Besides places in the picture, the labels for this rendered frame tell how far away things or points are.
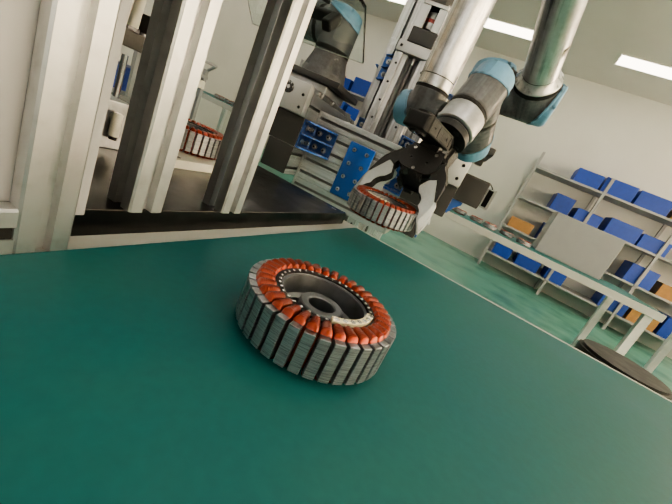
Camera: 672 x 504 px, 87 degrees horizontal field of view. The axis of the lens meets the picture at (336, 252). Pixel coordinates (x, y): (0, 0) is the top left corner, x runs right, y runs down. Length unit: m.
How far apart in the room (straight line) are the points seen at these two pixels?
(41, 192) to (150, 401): 0.14
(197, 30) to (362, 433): 0.29
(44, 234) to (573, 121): 7.15
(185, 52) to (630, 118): 7.20
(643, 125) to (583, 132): 0.76
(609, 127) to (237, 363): 7.18
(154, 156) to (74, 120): 0.07
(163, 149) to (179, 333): 0.15
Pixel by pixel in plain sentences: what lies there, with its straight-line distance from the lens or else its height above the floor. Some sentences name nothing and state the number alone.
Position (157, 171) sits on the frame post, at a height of 0.80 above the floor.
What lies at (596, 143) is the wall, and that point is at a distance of 7.21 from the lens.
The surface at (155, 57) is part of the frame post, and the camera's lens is 0.32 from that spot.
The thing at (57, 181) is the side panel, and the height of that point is 0.79.
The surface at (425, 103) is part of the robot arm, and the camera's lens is 0.82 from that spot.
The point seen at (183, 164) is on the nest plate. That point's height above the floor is 0.78.
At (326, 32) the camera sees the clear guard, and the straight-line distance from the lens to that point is 0.66.
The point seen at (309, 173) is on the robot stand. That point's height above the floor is 0.75.
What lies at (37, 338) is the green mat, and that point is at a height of 0.75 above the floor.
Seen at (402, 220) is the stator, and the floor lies 0.82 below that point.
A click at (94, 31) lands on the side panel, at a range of 0.25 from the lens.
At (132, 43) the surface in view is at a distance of 0.48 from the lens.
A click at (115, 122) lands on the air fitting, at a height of 0.80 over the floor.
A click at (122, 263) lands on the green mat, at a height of 0.75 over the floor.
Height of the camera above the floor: 0.88
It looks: 16 degrees down
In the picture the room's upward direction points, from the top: 25 degrees clockwise
